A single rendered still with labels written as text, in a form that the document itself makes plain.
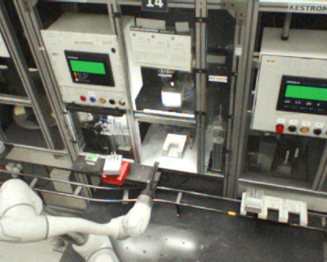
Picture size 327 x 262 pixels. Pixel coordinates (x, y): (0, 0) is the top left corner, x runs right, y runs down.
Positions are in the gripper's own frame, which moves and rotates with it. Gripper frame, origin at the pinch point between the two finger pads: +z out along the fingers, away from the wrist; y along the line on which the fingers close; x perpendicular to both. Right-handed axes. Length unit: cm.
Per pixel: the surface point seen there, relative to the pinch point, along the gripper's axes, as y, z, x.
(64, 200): -113, 42, 111
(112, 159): -10.6, 12.2, 33.4
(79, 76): 46, 18, 46
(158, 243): -44.4, -19.4, -2.8
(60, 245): -109, -3, 90
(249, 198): -20, 7, -53
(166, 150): -15.7, 31.9, 3.7
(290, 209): -26, 9, -77
